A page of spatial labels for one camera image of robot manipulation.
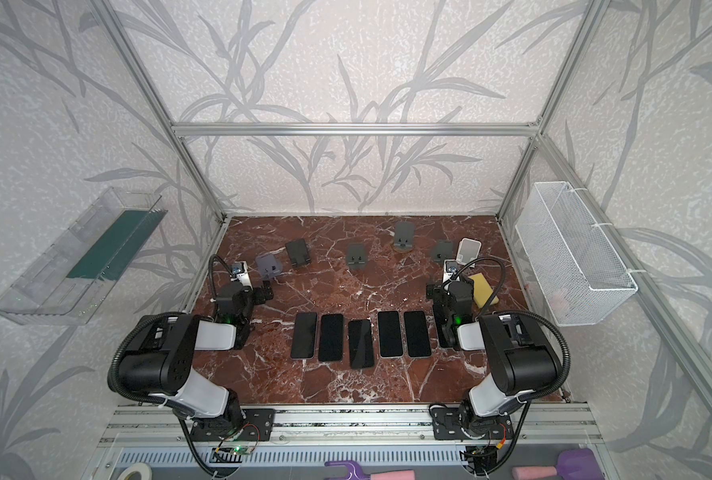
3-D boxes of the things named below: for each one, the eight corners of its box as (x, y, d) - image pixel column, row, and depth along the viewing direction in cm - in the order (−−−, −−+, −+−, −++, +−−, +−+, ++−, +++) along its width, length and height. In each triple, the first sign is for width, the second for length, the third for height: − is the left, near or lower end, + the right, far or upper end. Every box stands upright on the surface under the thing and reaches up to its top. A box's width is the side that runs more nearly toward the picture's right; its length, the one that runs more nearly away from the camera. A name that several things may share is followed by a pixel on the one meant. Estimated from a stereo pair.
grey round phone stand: (431, 262, 109) (433, 257, 107) (429, 244, 114) (430, 239, 112) (454, 262, 109) (456, 257, 107) (451, 244, 114) (452, 239, 112)
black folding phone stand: (293, 269, 107) (290, 261, 103) (287, 248, 113) (284, 239, 109) (311, 263, 109) (309, 255, 105) (305, 242, 115) (302, 234, 111)
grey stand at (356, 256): (345, 269, 107) (344, 264, 105) (347, 247, 114) (346, 242, 111) (367, 269, 107) (367, 264, 105) (367, 247, 114) (367, 242, 111)
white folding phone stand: (455, 263, 109) (460, 248, 102) (457, 252, 112) (462, 237, 105) (473, 268, 107) (480, 253, 100) (475, 256, 110) (482, 241, 104)
